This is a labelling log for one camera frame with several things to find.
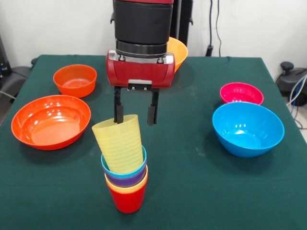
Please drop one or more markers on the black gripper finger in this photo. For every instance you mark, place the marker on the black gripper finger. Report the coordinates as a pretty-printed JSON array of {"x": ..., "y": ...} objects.
[
  {"x": 152, "y": 115},
  {"x": 118, "y": 112}
]

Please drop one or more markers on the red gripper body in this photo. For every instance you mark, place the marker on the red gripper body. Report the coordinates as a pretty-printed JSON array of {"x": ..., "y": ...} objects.
[{"x": 139, "y": 73}]

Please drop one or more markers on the translucent yellow cup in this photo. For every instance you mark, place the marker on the translucent yellow cup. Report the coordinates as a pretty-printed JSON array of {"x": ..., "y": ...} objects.
[{"x": 122, "y": 146}]

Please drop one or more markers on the blue cup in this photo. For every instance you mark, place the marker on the blue cup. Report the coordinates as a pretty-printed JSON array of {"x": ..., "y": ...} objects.
[{"x": 124, "y": 175}]

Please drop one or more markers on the purple cup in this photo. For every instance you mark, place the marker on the purple cup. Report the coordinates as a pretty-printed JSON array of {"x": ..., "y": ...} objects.
[{"x": 124, "y": 181}]

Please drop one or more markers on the orange-yellow cup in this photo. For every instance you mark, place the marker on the orange-yellow cup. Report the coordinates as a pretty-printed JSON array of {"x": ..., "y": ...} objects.
[{"x": 127, "y": 191}]

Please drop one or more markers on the red cup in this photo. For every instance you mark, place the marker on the red cup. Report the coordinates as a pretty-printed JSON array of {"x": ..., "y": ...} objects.
[{"x": 128, "y": 202}]

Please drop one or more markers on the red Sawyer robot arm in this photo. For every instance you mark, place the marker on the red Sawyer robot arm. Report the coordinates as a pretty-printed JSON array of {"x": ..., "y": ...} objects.
[{"x": 144, "y": 24}]

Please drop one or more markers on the large yellow bowl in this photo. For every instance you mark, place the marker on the large yellow bowl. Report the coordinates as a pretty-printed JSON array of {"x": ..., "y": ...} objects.
[{"x": 178, "y": 55}]

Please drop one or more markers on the small orange bowl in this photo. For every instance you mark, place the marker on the small orange bowl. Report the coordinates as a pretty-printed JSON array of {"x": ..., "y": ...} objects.
[{"x": 74, "y": 88}]

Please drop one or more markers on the large shallow orange bowl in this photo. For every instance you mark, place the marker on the large shallow orange bowl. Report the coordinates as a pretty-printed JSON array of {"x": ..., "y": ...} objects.
[{"x": 50, "y": 124}]

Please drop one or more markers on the dark green table cloth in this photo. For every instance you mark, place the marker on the dark green table cloth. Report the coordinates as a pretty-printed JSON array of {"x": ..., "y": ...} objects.
[{"x": 192, "y": 187}]

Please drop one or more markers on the pink bowl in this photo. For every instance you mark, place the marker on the pink bowl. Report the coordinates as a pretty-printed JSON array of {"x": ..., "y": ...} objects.
[{"x": 241, "y": 93}]

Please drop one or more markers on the large blue bowl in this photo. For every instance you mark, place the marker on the large blue bowl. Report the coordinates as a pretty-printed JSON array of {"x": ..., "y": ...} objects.
[{"x": 247, "y": 141}]

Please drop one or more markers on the grey stand base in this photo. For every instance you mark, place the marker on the grey stand base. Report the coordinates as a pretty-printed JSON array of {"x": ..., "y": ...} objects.
[{"x": 16, "y": 76}]

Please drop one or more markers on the black equipment rack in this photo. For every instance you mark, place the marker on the black equipment rack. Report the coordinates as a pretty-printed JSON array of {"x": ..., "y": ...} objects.
[{"x": 3, "y": 62}]

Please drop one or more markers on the black stand base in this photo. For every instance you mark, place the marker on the black stand base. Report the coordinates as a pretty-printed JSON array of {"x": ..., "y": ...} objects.
[{"x": 286, "y": 81}]

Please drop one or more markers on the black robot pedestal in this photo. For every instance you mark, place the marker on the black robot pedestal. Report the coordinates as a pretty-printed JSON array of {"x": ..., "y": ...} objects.
[{"x": 182, "y": 19}]

